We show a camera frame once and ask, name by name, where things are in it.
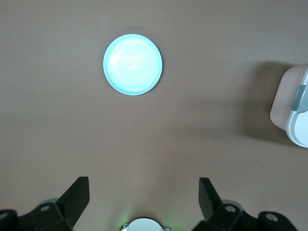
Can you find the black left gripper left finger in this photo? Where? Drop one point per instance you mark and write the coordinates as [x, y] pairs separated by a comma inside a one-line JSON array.
[[60, 216]]

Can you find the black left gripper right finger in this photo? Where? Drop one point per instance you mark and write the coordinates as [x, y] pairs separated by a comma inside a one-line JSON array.
[[221, 216]]

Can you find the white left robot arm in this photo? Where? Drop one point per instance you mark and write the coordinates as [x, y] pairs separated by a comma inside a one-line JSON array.
[[145, 225]]

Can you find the white lidded storage box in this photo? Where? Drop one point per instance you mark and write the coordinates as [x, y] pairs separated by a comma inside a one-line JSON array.
[[280, 103]]

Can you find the light blue round plate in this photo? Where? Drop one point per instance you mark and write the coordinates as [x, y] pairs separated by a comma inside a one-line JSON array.
[[132, 65]]

